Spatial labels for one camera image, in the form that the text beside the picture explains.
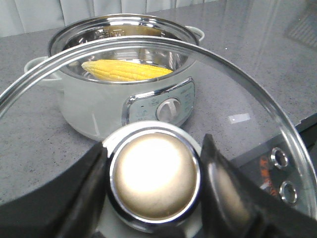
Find glass pot lid with knob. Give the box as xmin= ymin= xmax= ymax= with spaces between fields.
xmin=0 ymin=36 xmax=317 ymax=238

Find pale green electric pot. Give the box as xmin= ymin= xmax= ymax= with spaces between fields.
xmin=38 ymin=14 xmax=205 ymax=140

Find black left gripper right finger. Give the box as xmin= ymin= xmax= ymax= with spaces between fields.
xmin=200 ymin=134 xmax=317 ymax=238

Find white curtain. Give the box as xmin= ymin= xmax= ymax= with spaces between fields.
xmin=0 ymin=0 xmax=206 ymax=37

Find yellow corn cob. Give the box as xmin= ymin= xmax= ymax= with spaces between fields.
xmin=81 ymin=59 xmax=173 ymax=82

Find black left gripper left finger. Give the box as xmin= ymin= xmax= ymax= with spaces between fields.
xmin=0 ymin=142 xmax=106 ymax=238

